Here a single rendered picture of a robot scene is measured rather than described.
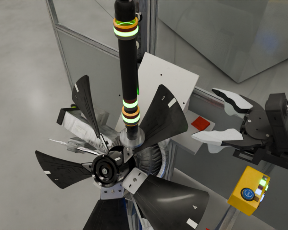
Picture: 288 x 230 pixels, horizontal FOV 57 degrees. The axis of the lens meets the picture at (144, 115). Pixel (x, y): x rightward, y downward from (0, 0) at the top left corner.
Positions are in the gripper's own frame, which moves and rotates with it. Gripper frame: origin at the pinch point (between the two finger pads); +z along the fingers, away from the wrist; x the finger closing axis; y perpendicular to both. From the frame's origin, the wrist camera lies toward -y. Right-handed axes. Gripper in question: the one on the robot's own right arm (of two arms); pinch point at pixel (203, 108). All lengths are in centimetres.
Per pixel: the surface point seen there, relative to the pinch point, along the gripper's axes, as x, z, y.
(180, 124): 11.8, 6.7, 23.0
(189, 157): 70, 9, 135
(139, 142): -1.5, 14.2, 19.8
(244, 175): 26, -20, 59
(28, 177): 12, 127, 166
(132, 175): 1, 19, 48
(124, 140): -2.8, 18.2, 19.9
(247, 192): 18, -22, 58
